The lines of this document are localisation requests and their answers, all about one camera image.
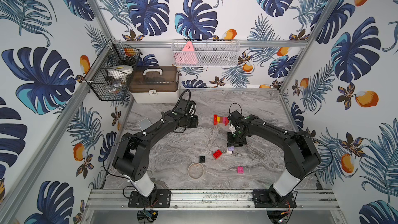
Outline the tape roll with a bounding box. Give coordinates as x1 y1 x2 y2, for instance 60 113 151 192
187 162 205 179

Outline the brown lid storage box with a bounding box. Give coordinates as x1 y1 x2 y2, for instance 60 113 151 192
129 66 179 104

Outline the clear wall shelf basket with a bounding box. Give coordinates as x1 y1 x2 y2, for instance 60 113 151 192
171 40 240 67

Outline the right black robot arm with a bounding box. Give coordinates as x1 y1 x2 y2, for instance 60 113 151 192
227 111 322 197

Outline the white bowl in basket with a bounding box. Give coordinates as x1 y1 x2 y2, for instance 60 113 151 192
107 65 133 78

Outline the grey square card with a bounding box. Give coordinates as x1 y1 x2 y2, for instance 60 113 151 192
137 118 152 131

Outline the pink triangle object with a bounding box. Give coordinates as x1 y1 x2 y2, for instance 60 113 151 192
174 41 198 66

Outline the red 2x2 lego brick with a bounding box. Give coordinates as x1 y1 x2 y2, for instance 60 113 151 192
212 149 223 160

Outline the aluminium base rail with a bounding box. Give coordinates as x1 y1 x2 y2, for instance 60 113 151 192
86 190 341 211

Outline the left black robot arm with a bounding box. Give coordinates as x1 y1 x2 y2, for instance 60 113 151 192
113 99 199 197

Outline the black wire basket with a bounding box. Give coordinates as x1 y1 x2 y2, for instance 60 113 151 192
84 40 142 101

